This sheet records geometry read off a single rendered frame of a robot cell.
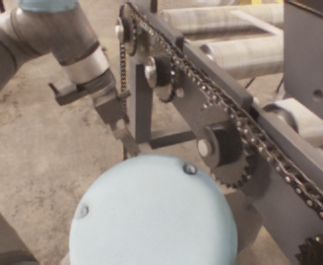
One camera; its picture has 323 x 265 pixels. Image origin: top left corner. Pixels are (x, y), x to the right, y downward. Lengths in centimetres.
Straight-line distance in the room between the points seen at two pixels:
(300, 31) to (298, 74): 6
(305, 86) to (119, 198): 34
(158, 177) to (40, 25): 41
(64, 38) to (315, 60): 39
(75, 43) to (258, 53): 51
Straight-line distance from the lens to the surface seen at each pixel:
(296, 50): 44
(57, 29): 51
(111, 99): 54
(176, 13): 101
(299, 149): 44
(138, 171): 16
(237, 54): 78
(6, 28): 56
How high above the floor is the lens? 120
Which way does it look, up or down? 41 degrees down
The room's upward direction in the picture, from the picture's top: 5 degrees clockwise
